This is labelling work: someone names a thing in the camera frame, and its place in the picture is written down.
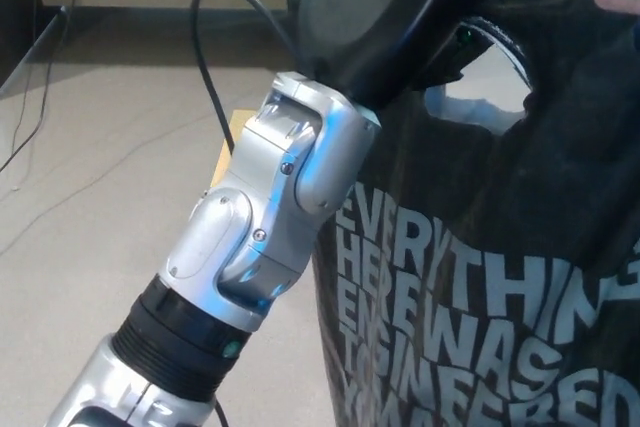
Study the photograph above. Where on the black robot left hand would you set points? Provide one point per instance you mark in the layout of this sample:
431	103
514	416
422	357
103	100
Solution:
370	12

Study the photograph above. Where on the black bag with white print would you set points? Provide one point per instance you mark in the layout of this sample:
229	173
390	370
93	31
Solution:
450	172

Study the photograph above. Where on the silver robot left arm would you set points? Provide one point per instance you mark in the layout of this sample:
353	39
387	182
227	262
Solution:
260	182

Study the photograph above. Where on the yellow paper sheet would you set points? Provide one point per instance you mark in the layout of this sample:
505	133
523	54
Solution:
222	172

